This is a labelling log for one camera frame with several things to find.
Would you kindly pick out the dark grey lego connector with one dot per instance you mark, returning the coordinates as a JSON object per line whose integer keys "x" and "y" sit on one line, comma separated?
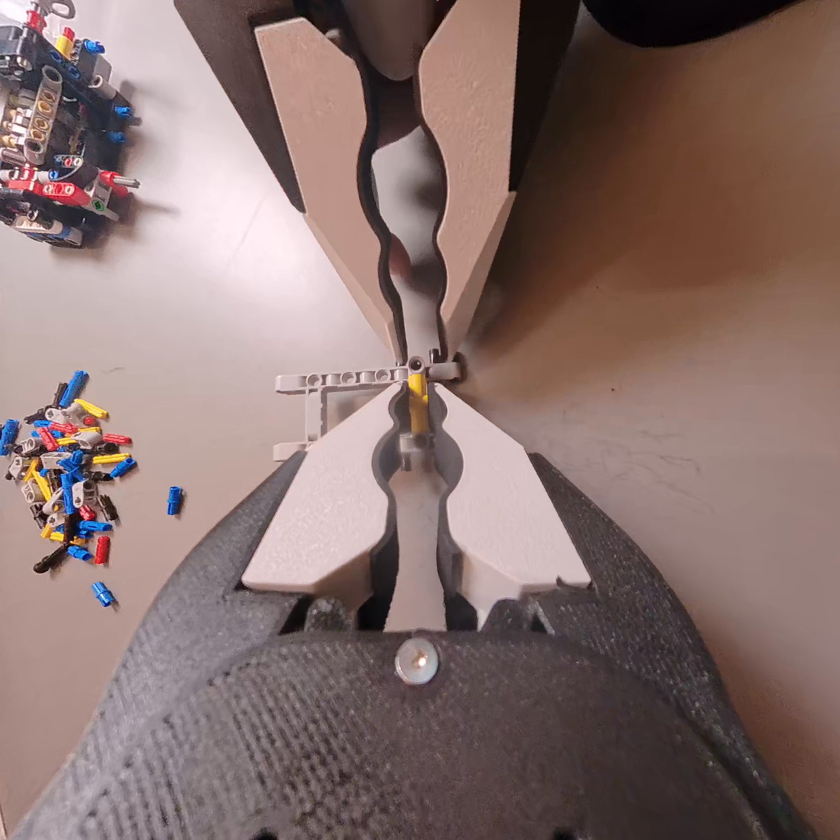
{"x": 413, "y": 447}

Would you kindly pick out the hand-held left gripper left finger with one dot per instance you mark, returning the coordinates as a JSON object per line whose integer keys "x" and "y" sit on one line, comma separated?
{"x": 315, "y": 518}

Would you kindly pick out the pile of small lego pieces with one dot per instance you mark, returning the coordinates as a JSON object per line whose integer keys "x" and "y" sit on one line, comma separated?
{"x": 65, "y": 472}

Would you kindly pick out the blue lego pin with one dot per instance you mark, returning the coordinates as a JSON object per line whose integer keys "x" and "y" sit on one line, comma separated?
{"x": 174, "y": 500}
{"x": 103, "y": 594}

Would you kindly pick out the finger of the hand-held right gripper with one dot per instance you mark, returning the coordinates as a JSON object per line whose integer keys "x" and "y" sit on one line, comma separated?
{"x": 479, "y": 131}
{"x": 315, "y": 111}

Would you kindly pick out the grey lego frame assembly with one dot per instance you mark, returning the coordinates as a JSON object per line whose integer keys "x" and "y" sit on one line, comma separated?
{"x": 328, "y": 379}

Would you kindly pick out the multicoloured lego car assembly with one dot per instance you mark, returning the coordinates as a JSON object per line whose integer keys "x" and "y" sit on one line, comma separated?
{"x": 46, "y": 131}

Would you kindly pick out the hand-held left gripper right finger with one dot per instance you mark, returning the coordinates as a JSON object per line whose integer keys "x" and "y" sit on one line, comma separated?
{"x": 518, "y": 518}

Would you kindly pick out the person's right hand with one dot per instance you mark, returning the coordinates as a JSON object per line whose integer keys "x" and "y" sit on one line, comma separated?
{"x": 394, "y": 111}

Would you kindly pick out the yellow lego connector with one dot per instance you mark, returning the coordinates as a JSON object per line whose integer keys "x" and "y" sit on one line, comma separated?
{"x": 417, "y": 400}

